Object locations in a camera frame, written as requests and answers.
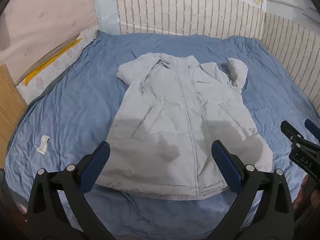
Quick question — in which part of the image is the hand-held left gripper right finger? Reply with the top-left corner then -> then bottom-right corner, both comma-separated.
200,140 -> 295,240

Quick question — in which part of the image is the wooden board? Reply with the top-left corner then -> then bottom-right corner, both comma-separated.
0,64 -> 28,168

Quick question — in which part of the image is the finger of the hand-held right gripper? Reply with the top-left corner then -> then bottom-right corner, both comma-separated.
304,119 -> 320,143
280,121 -> 303,147

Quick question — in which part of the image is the yellow strip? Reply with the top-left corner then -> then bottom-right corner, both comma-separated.
24,38 -> 83,86

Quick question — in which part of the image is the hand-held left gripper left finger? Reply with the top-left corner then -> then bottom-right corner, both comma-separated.
26,141 -> 120,240

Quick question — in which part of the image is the white fabric label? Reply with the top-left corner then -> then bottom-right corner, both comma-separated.
36,135 -> 50,154

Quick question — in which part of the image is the clear plastic sheet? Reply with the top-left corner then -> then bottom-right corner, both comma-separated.
92,0 -> 121,34

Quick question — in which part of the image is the floral patterned mattress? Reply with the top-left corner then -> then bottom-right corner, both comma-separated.
15,27 -> 100,105

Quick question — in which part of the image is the blue bed sheet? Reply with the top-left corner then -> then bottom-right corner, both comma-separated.
4,31 -> 320,240

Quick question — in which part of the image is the light grey padded jacket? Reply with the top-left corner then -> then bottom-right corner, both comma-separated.
96,52 -> 273,201

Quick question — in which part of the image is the person's right hand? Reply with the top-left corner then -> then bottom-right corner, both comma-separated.
293,174 -> 313,211

